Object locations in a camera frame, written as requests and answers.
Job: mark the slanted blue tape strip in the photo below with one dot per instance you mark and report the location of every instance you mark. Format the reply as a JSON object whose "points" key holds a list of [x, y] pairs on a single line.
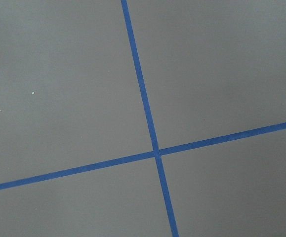
{"points": [[142, 156]]}

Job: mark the steep blue tape strip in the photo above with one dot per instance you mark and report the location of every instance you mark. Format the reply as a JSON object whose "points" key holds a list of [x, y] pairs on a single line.
{"points": [[149, 120]]}

